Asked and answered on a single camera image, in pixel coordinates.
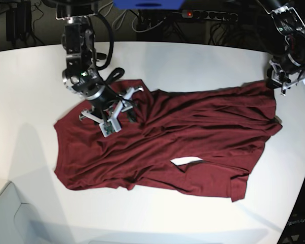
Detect dark red t-shirt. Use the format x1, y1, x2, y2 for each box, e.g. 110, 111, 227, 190
54, 81, 282, 201

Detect blue box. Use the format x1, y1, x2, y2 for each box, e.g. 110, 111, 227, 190
113, 0, 184, 10

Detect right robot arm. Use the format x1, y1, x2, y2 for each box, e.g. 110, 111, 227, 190
54, 1, 143, 137

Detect black power strip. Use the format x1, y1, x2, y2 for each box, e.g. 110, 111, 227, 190
181, 10, 238, 22

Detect grey cable loops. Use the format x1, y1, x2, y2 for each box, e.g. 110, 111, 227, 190
99, 0, 153, 33

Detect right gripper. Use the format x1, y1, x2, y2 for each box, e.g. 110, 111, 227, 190
79, 86, 144, 126

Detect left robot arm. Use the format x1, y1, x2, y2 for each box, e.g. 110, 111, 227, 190
258, 1, 305, 96

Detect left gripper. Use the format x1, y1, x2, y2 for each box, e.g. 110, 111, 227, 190
266, 59, 305, 96

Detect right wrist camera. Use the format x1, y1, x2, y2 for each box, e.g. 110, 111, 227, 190
99, 120, 121, 138

